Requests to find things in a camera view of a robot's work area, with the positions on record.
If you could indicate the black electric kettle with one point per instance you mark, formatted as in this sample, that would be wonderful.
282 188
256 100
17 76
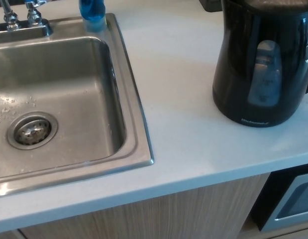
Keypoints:
243 62

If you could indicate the stainless steel sink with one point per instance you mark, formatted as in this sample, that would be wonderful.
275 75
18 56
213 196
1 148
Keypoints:
81 92

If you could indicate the light wood kitchen cabinet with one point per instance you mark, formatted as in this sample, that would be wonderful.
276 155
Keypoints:
143 214

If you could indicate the blue dish soap bottle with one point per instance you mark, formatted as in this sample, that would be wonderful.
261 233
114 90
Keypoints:
92 15

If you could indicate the metal sink drain strainer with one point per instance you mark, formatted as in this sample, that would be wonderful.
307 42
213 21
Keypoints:
33 130

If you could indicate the chrome faucet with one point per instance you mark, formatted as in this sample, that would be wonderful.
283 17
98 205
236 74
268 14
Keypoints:
33 18

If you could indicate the silver and black microwave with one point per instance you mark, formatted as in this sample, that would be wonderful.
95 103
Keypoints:
293 201

